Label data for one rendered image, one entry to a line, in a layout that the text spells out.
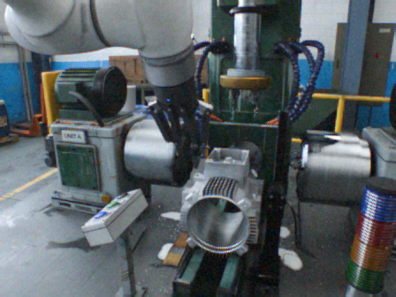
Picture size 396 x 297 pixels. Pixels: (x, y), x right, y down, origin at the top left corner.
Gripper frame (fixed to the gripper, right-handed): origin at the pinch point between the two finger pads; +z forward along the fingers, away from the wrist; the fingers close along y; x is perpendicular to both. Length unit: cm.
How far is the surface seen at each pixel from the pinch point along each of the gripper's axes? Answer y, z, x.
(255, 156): -10, 40, -35
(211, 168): -2.8, 9.9, -4.2
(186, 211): 1.5, 13.7, 6.9
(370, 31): -169, 214, -511
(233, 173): -8.5, 10.7, -3.9
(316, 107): -75, 272, -355
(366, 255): -34.6, 0.4, 17.9
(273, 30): -14, 5, -70
